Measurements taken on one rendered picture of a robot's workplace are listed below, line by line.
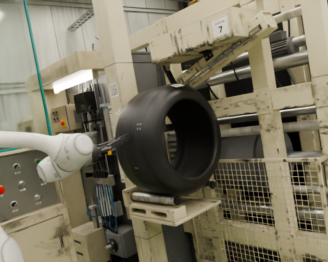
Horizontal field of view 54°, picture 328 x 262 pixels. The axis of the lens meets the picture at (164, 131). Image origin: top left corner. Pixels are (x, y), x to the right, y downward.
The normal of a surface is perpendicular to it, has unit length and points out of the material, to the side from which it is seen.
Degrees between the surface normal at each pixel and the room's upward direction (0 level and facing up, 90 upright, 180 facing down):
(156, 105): 58
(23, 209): 90
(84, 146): 76
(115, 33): 90
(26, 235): 90
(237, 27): 90
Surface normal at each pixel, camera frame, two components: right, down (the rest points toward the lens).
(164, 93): 0.12, -0.66
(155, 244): 0.68, -0.08
